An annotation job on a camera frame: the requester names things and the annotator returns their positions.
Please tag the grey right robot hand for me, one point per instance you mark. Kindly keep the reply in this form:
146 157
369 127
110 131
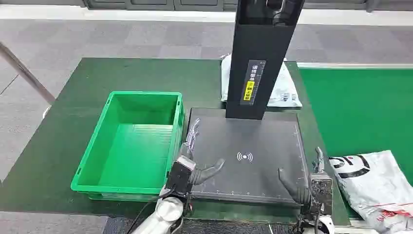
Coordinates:
300 193

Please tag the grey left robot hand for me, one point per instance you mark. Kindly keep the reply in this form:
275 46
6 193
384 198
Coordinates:
206 174

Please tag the grey parcel with black print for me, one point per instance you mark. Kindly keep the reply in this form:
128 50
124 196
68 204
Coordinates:
371 190

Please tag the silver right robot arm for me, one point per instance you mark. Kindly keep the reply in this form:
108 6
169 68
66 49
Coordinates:
327 225

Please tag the dark floor mat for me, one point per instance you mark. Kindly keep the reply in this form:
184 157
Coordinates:
209 227

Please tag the green plastic crate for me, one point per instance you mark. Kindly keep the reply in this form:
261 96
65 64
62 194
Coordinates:
135 151

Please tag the black and yellow column label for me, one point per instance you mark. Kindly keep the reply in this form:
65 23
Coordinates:
252 82

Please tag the green conveyor belt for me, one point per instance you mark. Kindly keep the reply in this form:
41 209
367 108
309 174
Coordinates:
361 109

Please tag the white plastic mailer parcel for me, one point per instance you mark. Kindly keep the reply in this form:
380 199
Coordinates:
285 87

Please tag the black scanner column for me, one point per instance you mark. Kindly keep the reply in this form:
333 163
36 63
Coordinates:
258 42

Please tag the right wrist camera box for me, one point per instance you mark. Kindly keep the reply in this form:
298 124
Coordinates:
321 193

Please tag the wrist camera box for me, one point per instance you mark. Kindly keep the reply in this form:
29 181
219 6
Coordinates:
321 193
179 177

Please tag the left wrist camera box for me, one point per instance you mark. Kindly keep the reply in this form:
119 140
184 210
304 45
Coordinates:
179 177

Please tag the black scanner base plate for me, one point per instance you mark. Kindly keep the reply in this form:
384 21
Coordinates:
245 139

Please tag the grey metal rail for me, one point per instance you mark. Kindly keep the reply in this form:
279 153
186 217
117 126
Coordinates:
25 72

